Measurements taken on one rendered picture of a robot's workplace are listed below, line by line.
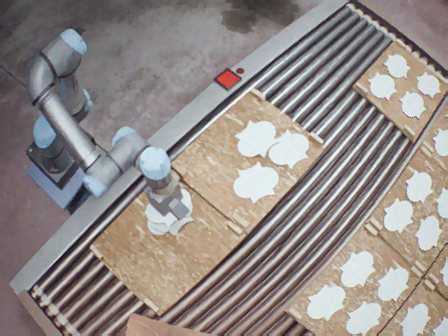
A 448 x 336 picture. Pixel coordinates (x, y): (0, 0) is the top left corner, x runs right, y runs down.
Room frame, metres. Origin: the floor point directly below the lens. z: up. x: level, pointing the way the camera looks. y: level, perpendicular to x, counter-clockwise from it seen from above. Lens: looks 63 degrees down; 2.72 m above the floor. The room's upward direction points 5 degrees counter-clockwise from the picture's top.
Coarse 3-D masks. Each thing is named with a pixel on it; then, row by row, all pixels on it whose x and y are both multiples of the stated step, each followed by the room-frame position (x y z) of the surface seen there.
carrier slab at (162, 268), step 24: (144, 192) 0.84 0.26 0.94; (192, 192) 0.82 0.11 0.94; (120, 216) 0.75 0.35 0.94; (144, 216) 0.75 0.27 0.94; (192, 216) 0.74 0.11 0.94; (216, 216) 0.74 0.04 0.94; (96, 240) 0.67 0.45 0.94; (120, 240) 0.67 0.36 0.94; (144, 240) 0.67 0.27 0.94; (168, 240) 0.66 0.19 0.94; (192, 240) 0.66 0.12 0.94; (216, 240) 0.65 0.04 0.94; (240, 240) 0.65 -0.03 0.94; (120, 264) 0.58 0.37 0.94; (144, 264) 0.58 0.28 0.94; (168, 264) 0.58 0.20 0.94; (192, 264) 0.57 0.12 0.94; (216, 264) 0.57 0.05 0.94; (144, 288) 0.49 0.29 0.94; (168, 288) 0.49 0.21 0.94
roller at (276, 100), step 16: (368, 16) 1.64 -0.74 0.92; (352, 32) 1.53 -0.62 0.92; (336, 48) 1.42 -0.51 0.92; (320, 64) 1.33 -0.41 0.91; (304, 80) 1.26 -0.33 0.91; (272, 96) 1.18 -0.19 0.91; (288, 96) 1.19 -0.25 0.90; (96, 272) 0.55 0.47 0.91; (80, 288) 0.49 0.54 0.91; (64, 304) 0.42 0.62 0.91
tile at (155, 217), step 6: (186, 192) 0.77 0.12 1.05; (186, 198) 0.75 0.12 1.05; (186, 204) 0.73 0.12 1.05; (150, 210) 0.72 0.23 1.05; (150, 216) 0.70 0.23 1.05; (156, 216) 0.70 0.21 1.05; (162, 216) 0.70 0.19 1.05; (168, 216) 0.70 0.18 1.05; (174, 216) 0.70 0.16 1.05; (186, 216) 0.70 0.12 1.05; (156, 222) 0.68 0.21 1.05; (162, 222) 0.68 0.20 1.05; (168, 222) 0.68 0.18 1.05; (168, 228) 0.66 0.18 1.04
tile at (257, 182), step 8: (256, 168) 0.89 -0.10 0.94; (264, 168) 0.88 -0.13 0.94; (240, 176) 0.86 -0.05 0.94; (248, 176) 0.86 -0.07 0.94; (256, 176) 0.86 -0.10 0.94; (264, 176) 0.86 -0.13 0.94; (272, 176) 0.85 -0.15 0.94; (240, 184) 0.83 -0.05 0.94; (248, 184) 0.83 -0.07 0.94; (256, 184) 0.83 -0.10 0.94; (264, 184) 0.83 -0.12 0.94; (272, 184) 0.83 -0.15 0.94; (240, 192) 0.81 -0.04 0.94; (248, 192) 0.80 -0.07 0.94; (256, 192) 0.80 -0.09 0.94; (264, 192) 0.80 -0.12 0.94; (272, 192) 0.80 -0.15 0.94; (256, 200) 0.78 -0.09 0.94
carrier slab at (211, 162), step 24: (216, 120) 1.08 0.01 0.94; (240, 120) 1.07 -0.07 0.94; (264, 120) 1.07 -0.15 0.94; (288, 120) 1.06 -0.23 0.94; (192, 144) 1.00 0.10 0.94; (216, 144) 0.99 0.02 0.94; (312, 144) 0.96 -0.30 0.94; (192, 168) 0.91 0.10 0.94; (216, 168) 0.90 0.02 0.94; (240, 168) 0.89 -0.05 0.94; (288, 168) 0.88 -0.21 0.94; (216, 192) 0.82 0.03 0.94; (240, 216) 0.73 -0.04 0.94; (264, 216) 0.72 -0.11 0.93
